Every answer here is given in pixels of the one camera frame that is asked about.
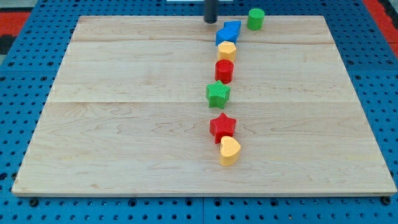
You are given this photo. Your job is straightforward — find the green star block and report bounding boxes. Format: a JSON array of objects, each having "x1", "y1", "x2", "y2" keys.
[{"x1": 206, "y1": 80, "x2": 230, "y2": 110}]

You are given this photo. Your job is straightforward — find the red star block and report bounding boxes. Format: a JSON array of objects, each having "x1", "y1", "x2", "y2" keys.
[{"x1": 209, "y1": 113, "x2": 237, "y2": 144}]

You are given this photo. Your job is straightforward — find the red cylinder block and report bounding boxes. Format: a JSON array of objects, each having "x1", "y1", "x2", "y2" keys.
[{"x1": 215, "y1": 59, "x2": 234, "y2": 84}]

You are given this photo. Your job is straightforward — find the yellow heart block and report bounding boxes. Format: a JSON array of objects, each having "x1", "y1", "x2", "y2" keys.
[{"x1": 219, "y1": 136, "x2": 241, "y2": 166}]

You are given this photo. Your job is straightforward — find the yellow hexagon block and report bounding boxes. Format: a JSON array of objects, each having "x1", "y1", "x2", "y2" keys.
[{"x1": 217, "y1": 41, "x2": 237, "y2": 62}]

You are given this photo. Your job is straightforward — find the light wooden board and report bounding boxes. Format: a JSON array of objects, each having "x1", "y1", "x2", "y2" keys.
[{"x1": 12, "y1": 16, "x2": 397, "y2": 197}]

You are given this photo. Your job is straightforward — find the blue cube block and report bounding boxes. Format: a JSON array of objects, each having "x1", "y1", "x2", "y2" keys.
[{"x1": 215, "y1": 27, "x2": 238, "y2": 45}]

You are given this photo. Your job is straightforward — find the blue triangle block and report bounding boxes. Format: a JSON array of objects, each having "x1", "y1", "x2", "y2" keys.
[{"x1": 224, "y1": 21, "x2": 241, "y2": 35}]

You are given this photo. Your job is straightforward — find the green cylinder block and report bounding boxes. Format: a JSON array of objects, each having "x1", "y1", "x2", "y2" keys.
[{"x1": 247, "y1": 8, "x2": 265, "y2": 30}]

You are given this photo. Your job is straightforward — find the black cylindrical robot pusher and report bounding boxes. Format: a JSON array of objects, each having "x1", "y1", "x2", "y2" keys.
[{"x1": 203, "y1": 0, "x2": 218, "y2": 24}]

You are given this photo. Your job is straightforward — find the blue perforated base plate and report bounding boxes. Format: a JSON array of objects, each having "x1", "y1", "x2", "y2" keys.
[{"x1": 1, "y1": 1, "x2": 397, "y2": 223}]

